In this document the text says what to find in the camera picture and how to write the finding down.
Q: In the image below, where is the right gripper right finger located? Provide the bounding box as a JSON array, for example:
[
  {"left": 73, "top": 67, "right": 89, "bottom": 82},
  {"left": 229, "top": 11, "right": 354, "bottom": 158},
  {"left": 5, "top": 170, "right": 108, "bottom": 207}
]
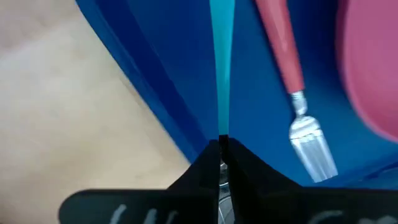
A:
[{"left": 228, "top": 138, "right": 312, "bottom": 224}]

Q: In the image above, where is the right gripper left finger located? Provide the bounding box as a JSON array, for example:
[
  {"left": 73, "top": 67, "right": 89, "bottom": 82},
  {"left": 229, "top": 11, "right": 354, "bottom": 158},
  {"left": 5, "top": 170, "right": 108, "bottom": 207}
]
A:
[{"left": 167, "top": 139, "right": 220, "bottom": 224}]

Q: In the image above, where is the spoon with blue handle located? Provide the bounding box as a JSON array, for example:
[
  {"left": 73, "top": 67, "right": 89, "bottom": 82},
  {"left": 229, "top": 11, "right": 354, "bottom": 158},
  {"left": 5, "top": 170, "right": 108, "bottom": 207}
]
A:
[{"left": 208, "top": 0, "right": 236, "bottom": 224}]

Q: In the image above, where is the fork with red handle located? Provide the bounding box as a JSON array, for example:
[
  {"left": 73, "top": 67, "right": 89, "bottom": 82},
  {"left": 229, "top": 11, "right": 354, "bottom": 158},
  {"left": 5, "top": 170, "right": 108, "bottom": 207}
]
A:
[{"left": 254, "top": 0, "right": 339, "bottom": 184}]

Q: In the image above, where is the pink round plate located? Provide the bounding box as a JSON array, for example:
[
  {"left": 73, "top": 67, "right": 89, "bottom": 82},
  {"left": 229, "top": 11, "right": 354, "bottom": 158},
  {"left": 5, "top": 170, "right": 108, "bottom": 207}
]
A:
[{"left": 335, "top": 0, "right": 398, "bottom": 144}]

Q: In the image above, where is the blue plastic tray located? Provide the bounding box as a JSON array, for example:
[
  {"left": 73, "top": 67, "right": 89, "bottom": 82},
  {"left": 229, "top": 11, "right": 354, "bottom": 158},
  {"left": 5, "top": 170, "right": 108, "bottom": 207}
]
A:
[{"left": 75, "top": 0, "right": 398, "bottom": 191}]

